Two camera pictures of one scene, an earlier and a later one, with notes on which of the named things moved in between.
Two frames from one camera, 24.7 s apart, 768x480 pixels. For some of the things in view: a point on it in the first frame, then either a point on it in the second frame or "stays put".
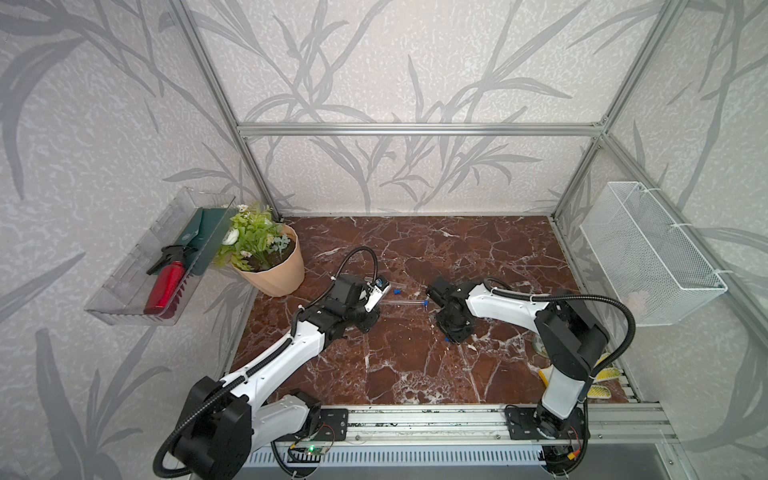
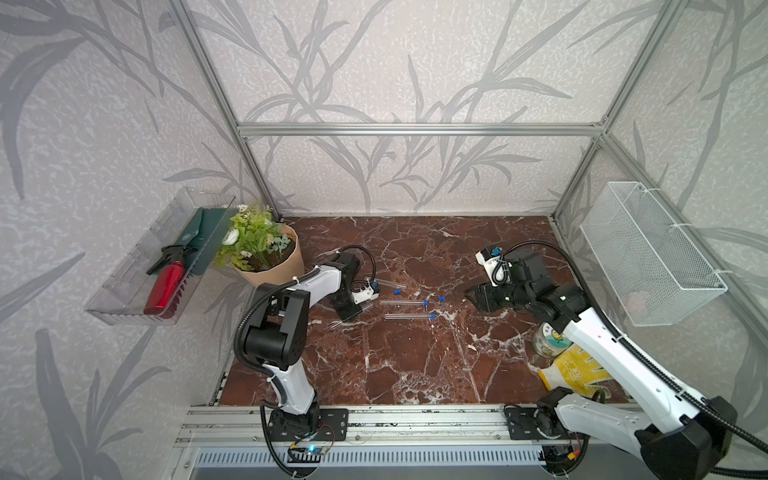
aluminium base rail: [431, 424] stays put
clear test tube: [400, 302] stays put
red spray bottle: [168, 277] stays put
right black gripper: [462, 333] -> [483, 297]
